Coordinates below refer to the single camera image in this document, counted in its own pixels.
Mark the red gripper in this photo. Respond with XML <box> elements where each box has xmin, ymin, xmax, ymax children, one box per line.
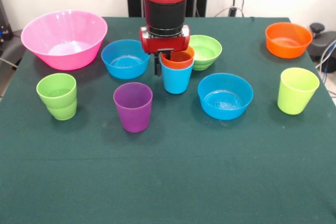
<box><xmin>139</xmin><ymin>25</ymin><xmax>192</xmax><ymax>77</ymax></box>

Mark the orange cup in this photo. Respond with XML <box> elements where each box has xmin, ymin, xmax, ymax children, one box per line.
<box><xmin>160</xmin><ymin>46</ymin><xmax>195</xmax><ymax>70</ymax></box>

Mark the blue cup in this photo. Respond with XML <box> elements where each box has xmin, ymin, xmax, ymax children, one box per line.
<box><xmin>160</xmin><ymin>62</ymin><xmax>194</xmax><ymax>95</ymax></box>

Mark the purple cup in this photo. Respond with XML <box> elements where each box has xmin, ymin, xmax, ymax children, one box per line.
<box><xmin>113</xmin><ymin>82</ymin><xmax>153</xmax><ymax>133</ymax></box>

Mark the blue bowl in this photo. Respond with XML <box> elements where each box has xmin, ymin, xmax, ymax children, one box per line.
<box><xmin>197</xmin><ymin>72</ymin><xmax>255</xmax><ymax>121</ymax></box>
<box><xmin>101</xmin><ymin>39</ymin><xmax>151</xmax><ymax>80</ymax></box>

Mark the green bowl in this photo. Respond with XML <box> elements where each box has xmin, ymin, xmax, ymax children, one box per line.
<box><xmin>188</xmin><ymin>35</ymin><xmax>223</xmax><ymax>71</ymax></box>

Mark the dark green table cloth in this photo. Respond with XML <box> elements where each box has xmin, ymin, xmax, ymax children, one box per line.
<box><xmin>0</xmin><ymin>16</ymin><xmax>336</xmax><ymax>224</ymax></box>

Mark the large pink bowl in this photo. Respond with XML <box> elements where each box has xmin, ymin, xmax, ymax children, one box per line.
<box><xmin>20</xmin><ymin>9</ymin><xmax>109</xmax><ymax>71</ymax></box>

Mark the orange bowl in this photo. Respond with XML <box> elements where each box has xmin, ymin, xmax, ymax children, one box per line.
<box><xmin>265</xmin><ymin>22</ymin><xmax>313</xmax><ymax>59</ymax></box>

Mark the yellow-green cup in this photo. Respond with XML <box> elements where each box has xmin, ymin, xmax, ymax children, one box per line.
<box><xmin>277</xmin><ymin>67</ymin><xmax>320</xmax><ymax>116</ymax></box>

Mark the black device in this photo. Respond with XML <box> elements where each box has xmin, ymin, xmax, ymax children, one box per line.
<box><xmin>0</xmin><ymin>0</ymin><xmax>14</xmax><ymax>44</ymax></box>

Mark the black office chair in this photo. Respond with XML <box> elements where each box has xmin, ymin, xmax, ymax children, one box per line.
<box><xmin>307</xmin><ymin>23</ymin><xmax>336</xmax><ymax>65</ymax></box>

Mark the grey cable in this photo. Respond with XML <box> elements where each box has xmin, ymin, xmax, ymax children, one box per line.
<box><xmin>0</xmin><ymin>57</ymin><xmax>18</xmax><ymax>70</ymax></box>

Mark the blue cable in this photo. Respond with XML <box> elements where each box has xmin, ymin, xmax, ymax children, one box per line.
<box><xmin>314</xmin><ymin>39</ymin><xmax>336</xmax><ymax>78</ymax></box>

